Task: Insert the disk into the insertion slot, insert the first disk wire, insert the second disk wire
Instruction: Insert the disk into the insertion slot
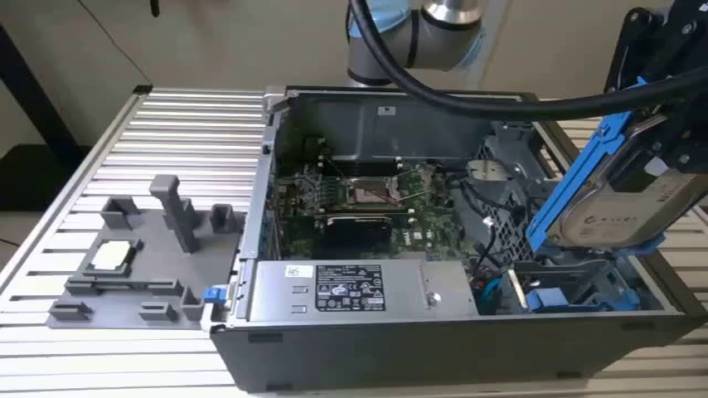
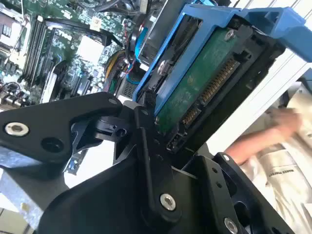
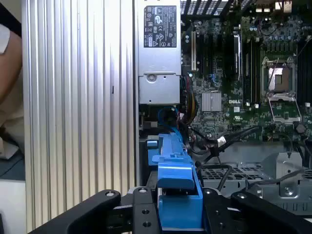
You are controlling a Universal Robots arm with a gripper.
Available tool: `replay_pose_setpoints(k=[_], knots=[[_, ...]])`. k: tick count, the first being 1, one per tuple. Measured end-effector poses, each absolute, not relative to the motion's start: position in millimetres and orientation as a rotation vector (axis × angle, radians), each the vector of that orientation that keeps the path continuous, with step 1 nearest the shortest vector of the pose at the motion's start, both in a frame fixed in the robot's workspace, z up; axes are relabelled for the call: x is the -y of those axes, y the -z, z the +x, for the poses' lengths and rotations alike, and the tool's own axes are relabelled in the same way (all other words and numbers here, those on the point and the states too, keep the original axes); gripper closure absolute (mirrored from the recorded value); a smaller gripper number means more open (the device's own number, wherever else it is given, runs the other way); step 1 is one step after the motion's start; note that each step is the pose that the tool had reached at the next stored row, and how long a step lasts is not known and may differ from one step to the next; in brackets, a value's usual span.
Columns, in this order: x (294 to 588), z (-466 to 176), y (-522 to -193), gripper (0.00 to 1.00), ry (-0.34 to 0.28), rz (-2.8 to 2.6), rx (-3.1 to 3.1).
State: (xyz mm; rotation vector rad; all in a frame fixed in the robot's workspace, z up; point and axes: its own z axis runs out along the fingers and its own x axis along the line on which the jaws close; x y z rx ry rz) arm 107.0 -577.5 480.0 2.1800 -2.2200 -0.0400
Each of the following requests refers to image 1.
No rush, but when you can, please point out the open black PC case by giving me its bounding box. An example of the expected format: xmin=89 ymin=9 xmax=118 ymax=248
xmin=209 ymin=85 xmax=708 ymax=395

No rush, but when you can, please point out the black graphics card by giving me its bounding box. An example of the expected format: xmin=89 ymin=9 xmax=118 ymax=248
xmin=312 ymin=213 xmax=408 ymax=260

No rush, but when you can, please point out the blue data wire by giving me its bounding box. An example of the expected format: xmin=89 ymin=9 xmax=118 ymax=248
xmin=476 ymin=276 xmax=504 ymax=314

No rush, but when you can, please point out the silver power supply unit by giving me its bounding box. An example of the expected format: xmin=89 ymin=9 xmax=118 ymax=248
xmin=245 ymin=260 xmax=480 ymax=323

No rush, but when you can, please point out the hard disk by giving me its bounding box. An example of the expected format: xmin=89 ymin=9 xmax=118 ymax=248
xmin=524 ymin=76 xmax=708 ymax=260

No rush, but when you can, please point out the CPU socket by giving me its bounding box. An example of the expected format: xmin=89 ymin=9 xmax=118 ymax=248
xmin=342 ymin=176 xmax=400 ymax=207

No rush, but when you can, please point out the black wire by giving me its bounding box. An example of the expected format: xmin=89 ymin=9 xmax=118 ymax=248
xmin=457 ymin=177 xmax=502 ymax=270

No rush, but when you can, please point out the green motherboard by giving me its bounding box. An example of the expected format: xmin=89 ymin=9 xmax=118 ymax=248
xmin=273 ymin=161 xmax=482 ymax=262

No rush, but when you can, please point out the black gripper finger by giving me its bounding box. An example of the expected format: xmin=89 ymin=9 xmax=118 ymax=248
xmin=605 ymin=7 xmax=665 ymax=93
xmin=660 ymin=97 xmax=708 ymax=175

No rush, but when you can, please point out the grey parts rack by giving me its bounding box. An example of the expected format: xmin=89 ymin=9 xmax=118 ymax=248
xmin=48 ymin=173 xmax=248 ymax=331

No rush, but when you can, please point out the silver CPU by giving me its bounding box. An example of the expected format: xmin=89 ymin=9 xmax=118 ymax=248
xmin=90 ymin=240 xmax=137 ymax=270

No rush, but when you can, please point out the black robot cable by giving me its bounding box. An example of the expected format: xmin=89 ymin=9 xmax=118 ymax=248
xmin=346 ymin=0 xmax=708 ymax=124

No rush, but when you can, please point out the blue disk carrier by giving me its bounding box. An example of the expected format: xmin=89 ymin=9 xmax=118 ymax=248
xmin=524 ymin=289 xmax=637 ymax=313

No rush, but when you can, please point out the perforated metal drive cage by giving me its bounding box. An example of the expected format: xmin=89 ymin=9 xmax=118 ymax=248
xmin=452 ymin=119 xmax=552 ymax=266

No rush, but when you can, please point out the black stand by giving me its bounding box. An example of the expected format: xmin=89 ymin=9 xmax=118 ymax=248
xmin=0 ymin=22 xmax=94 ymax=212

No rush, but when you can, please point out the silver metal bracket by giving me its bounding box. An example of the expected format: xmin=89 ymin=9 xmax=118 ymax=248
xmin=465 ymin=159 xmax=510 ymax=184

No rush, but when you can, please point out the metal socket cover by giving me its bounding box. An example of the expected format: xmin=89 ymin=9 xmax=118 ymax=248
xmin=393 ymin=163 xmax=438 ymax=196

